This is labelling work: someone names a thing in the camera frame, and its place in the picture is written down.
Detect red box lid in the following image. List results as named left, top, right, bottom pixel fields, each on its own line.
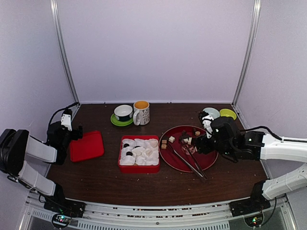
left=70, top=131, right=105, bottom=162

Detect metal tongs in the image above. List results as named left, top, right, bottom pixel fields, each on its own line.
left=166, top=142, right=208, bottom=181

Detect white heart chocolate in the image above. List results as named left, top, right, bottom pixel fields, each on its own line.
left=144, top=149, right=153, bottom=157

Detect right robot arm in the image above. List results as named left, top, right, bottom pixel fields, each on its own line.
left=194, top=116, right=307, bottom=212

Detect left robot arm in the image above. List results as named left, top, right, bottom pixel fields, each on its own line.
left=0, top=122, right=83, bottom=213

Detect white square chocolate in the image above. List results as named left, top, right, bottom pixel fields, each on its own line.
left=169, top=136, right=175, bottom=143

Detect red chocolate box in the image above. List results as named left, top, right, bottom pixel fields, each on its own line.
left=118, top=135, right=160, bottom=173

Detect round red tray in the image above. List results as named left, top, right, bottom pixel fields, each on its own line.
left=159, top=126, right=218, bottom=173

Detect lime green bowl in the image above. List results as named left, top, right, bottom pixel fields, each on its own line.
left=219, top=108, right=237, bottom=120

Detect light blue bowl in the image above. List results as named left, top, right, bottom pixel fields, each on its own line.
left=203, top=107, right=220, bottom=119

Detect green saucer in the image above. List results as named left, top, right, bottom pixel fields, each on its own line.
left=110, top=114, right=133, bottom=127

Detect white and dark cup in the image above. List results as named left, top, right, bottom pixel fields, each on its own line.
left=114, top=104, right=133, bottom=122

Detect white paper liner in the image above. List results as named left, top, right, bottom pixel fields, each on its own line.
left=119, top=138, right=159, bottom=166

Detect white patterned mug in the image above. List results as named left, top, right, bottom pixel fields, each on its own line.
left=132, top=101, right=150, bottom=126

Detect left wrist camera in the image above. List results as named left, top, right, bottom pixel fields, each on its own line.
left=60, top=109, right=72, bottom=131

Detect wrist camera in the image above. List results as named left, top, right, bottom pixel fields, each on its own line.
left=198, top=111, right=214, bottom=138
left=60, top=109, right=72, bottom=131

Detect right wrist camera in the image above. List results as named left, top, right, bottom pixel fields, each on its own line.
left=198, top=111, right=214, bottom=138

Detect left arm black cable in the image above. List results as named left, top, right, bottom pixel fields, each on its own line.
left=47, top=102, right=80, bottom=127

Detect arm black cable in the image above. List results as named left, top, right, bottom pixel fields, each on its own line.
left=244, top=126, right=285, bottom=142
left=47, top=102, right=80, bottom=127

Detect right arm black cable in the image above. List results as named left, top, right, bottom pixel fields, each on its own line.
left=244, top=126, right=285, bottom=142

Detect metal base rail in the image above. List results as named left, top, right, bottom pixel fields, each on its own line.
left=24, top=197, right=288, bottom=230

